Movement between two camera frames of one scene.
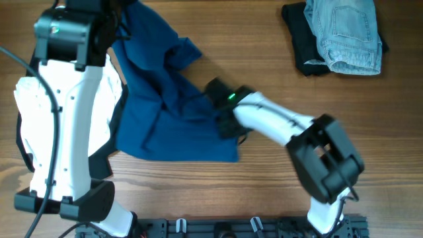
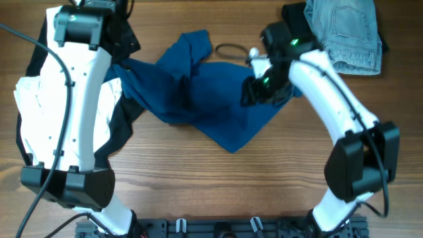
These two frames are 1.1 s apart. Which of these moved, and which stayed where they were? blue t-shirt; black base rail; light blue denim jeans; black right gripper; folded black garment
Moved: black right gripper; blue t-shirt
Stayed: light blue denim jeans; black base rail; folded black garment
